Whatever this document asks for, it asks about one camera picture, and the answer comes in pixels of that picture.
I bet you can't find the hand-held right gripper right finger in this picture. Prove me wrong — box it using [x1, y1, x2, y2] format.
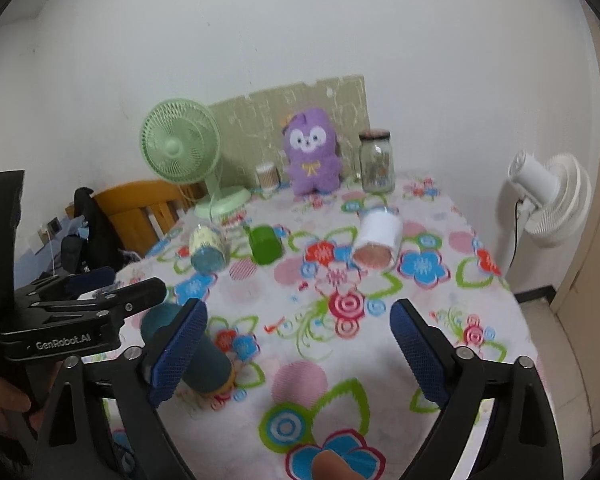
[389, 298, 566, 480]

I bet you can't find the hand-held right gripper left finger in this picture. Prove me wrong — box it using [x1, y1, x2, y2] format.
[32, 298, 209, 480]

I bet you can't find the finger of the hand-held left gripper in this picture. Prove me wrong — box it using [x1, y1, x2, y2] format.
[29, 277, 167, 332]
[14, 266, 117, 307]

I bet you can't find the dark teal cup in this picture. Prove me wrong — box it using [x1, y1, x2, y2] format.
[140, 302, 233, 394]

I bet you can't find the white cup with pink inside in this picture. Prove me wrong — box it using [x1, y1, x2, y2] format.
[352, 206, 404, 271]

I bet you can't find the green plastic cup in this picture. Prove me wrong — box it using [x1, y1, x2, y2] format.
[247, 225, 284, 266]

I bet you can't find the person's left hand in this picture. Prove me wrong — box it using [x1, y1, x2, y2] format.
[0, 374, 34, 435]

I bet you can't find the person's right hand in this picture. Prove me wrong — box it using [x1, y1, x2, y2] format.
[312, 450, 352, 480]

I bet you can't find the black bag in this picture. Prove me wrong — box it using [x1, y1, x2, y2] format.
[60, 187, 127, 277]

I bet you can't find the wooden chair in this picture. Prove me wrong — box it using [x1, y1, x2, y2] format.
[65, 180, 209, 257]

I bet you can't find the floral tablecloth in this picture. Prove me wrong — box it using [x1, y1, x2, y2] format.
[87, 172, 542, 480]

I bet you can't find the light blue lidded jar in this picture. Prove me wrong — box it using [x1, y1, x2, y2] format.
[188, 222, 231, 274]

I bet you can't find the green desk fan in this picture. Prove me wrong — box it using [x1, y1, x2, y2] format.
[139, 98, 252, 221]

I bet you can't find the small white round container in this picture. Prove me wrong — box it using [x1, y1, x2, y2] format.
[255, 161, 280, 192]

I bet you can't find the beige door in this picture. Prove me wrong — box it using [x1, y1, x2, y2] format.
[549, 7, 600, 448]

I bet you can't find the glass jar with lid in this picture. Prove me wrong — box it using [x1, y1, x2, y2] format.
[357, 129, 396, 194]

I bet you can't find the white standing fan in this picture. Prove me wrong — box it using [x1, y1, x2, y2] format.
[500, 150, 594, 249]

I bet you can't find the purple plush toy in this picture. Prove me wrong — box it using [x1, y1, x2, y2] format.
[281, 108, 344, 197]

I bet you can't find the black fan cable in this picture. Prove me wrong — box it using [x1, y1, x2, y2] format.
[507, 199, 524, 274]

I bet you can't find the green patterned wall panel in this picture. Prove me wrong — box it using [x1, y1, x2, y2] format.
[207, 75, 372, 192]

